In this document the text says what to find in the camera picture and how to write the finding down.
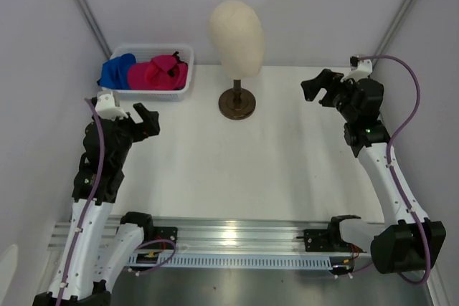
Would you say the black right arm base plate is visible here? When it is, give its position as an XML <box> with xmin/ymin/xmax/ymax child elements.
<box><xmin>296</xmin><ymin>229</ymin><xmax>354</xmax><ymax>253</ymax></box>

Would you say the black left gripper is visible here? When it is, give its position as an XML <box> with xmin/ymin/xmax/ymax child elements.
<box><xmin>107</xmin><ymin>102</ymin><xmax>159</xmax><ymax>166</ymax></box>

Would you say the cream mannequin head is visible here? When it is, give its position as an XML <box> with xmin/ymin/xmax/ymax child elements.
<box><xmin>209</xmin><ymin>0</ymin><xmax>265</xmax><ymax>80</ymax></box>

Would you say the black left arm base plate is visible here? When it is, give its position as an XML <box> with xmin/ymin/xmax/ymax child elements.
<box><xmin>143</xmin><ymin>226</ymin><xmax>178</xmax><ymax>251</ymax></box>

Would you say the white plastic mesh basket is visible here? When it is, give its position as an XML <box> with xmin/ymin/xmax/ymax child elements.
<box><xmin>98</xmin><ymin>44</ymin><xmax>194</xmax><ymax>102</ymax></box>

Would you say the brown round mannequin stand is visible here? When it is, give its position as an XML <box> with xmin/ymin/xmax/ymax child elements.
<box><xmin>218</xmin><ymin>80</ymin><xmax>256</xmax><ymax>120</ymax></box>

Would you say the blue cap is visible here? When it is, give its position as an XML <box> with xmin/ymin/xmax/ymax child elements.
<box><xmin>97</xmin><ymin>53</ymin><xmax>136</xmax><ymax>90</ymax></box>

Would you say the aluminium mounting rail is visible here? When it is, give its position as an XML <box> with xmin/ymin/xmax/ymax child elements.
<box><xmin>48</xmin><ymin>215</ymin><xmax>377</xmax><ymax>260</ymax></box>

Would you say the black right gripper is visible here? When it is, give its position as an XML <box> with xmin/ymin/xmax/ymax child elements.
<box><xmin>301</xmin><ymin>70</ymin><xmax>361</xmax><ymax>123</ymax></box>

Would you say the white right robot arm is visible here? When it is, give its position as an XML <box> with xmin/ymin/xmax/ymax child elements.
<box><xmin>301</xmin><ymin>69</ymin><xmax>446</xmax><ymax>276</ymax></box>

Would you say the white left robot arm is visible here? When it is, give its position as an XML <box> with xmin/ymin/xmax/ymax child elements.
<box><xmin>33</xmin><ymin>100</ymin><xmax>160</xmax><ymax>305</ymax></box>

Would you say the white slotted cable duct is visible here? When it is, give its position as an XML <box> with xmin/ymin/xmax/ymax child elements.
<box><xmin>127</xmin><ymin>252</ymin><xmax>333</xmax><ymax>270</ymax></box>

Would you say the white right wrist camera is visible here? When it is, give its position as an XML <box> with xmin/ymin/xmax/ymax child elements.
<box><xmin>341</xmin><ymin>55</ymin><xmax>373</xmax><ymax>82</ymax></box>

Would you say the pink cap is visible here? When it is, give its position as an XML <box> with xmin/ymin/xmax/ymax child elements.
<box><xmin>128</xmin><ymin>52</ymin><xmax>189</xmax><ymax>91</ymax></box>

